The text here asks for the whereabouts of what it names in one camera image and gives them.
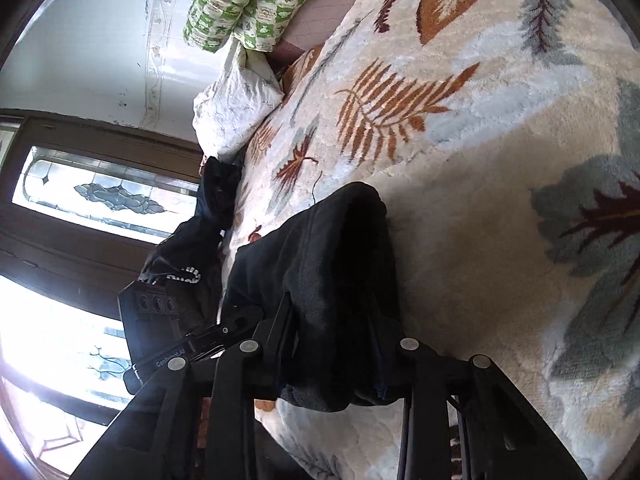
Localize leaf print plush blanket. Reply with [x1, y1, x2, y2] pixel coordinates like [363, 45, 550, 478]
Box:
[220, 0, 640, 480]

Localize pink quilted mattress sheet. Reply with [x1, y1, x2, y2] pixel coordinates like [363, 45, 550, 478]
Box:
[272, 0, 398, 68]

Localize black pants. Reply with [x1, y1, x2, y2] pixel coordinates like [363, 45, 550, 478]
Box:
[220, 182, 407, 414]

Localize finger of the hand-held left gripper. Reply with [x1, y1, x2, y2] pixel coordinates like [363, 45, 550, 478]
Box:
[182, 304, 266, 361]

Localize pile of dark clothes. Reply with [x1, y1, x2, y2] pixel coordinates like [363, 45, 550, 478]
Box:
[139, 155, 242, 322]

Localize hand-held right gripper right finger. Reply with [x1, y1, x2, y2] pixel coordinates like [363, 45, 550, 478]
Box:
[372, 338, 588, 480]

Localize green patterned rolled quilt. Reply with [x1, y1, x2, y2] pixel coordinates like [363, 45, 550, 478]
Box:
[182, 0, 342, 54]

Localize white crumpled pillow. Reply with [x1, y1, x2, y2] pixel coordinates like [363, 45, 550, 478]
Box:
[192, 39, 287, 164]

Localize stained glass window pane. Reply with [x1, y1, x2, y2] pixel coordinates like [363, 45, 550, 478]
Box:
[0, 274, 137, 413]
[10, 145, 202, 239]

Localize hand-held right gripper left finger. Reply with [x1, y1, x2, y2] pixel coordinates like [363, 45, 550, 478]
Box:
[72, 290, 296, 480]

